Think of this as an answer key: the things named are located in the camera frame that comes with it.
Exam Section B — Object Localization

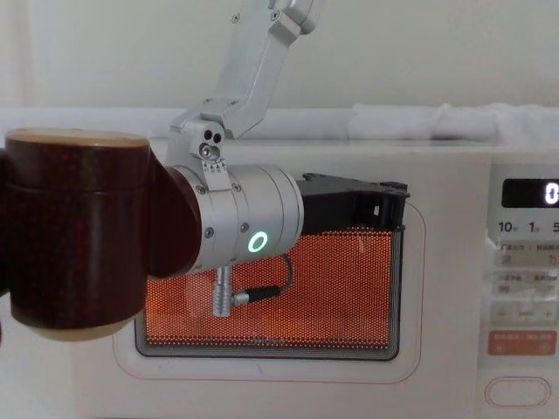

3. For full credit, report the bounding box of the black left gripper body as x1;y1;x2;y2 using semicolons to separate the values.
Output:
300;173;388;237

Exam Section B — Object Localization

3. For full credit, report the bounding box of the cream microwave oven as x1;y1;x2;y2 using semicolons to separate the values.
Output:
0;138;559;419

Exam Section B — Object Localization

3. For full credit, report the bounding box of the oven control panel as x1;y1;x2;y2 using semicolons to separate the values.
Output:
478;161;559;419

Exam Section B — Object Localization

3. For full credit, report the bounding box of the white curtain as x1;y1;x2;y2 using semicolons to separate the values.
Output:
0;0;559;141

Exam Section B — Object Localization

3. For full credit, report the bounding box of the thin cable with silver plug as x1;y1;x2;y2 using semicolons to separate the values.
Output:
211;255;296;319

